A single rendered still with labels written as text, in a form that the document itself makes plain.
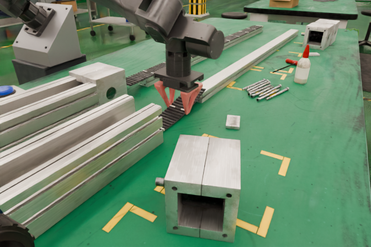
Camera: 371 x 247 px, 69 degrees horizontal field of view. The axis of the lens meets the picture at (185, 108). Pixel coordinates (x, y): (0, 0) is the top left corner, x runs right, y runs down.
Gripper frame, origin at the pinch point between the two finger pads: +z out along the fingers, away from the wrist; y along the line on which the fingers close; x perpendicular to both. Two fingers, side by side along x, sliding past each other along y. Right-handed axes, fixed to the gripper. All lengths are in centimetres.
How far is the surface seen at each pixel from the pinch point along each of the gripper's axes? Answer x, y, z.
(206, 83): 13.6, 0.1, -1.7
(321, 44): 80, 19, -1
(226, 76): 21.7, 2.1, -1.7
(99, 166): -28.1, 4.7, -3.7
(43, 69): 0, -60, 3
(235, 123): 1.6, 14.4, 0.3
